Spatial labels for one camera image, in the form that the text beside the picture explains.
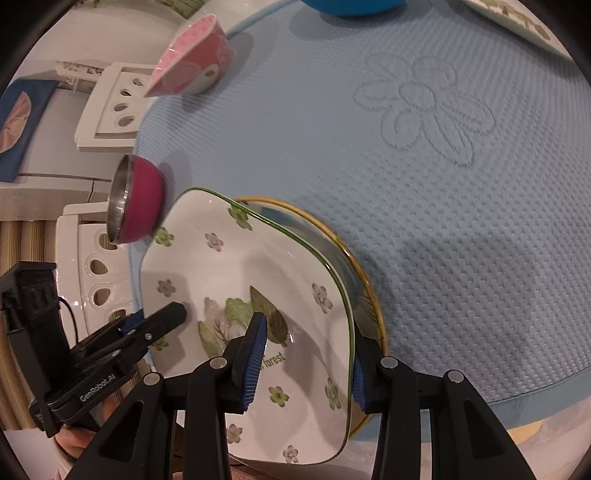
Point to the blue steel bowl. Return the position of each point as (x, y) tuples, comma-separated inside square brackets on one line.
[(351, 7)]

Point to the pink patterned bowl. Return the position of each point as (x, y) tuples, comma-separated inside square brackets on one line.
[(203, 55)]

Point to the light blue embossed mat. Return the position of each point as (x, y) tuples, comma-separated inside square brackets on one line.
[(415, 230)]

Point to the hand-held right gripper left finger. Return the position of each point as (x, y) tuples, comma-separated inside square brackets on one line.
[(256, 360)]

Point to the round yellow-rimmed plate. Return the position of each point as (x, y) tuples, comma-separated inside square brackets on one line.
[(355, 290)]

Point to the square floral white plate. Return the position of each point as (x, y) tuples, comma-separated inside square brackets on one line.
[(277, 258)]

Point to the white carved chair rail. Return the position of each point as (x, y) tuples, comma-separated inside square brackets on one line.
[(76, 71)]

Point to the magenta steel bowl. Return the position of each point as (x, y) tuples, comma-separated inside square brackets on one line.
[(145, 203)]

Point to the blue cushion with pink print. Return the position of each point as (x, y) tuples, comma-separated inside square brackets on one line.
[(39, 101)]

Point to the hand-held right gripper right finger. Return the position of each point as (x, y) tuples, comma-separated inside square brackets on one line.
[(360, 383)]

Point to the person's left hand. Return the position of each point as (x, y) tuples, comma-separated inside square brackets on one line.
[(76, 445)]

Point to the white plate with green print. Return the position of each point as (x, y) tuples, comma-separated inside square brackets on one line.
[(512, 18)]

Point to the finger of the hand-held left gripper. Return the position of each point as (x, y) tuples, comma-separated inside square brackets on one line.
[(133, 322), (166, 318)]

